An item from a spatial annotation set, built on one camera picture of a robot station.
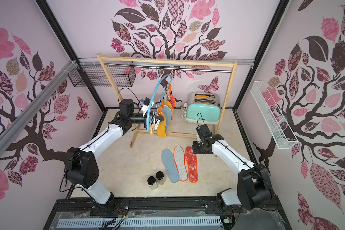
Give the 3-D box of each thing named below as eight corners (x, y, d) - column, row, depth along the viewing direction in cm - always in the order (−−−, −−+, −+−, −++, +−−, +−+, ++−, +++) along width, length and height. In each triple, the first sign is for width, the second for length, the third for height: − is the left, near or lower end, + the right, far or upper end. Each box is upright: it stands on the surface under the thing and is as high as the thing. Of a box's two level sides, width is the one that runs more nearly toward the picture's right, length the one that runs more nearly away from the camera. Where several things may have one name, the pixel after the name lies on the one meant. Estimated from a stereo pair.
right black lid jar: (157, 185, 83) (155, 179, 75) (158, 177, 86) (156, 171, 78) (165, 185, 83) (163, 179, 75) (165, 177, 86) (164, 171, 78)
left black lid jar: (149, 189, 81) (146, 184, 73) (150, 182, 84) (147, 176, 76) (157, 189, 81) (154, 184, 73) (157, 182, 84) (155, 176, 76)
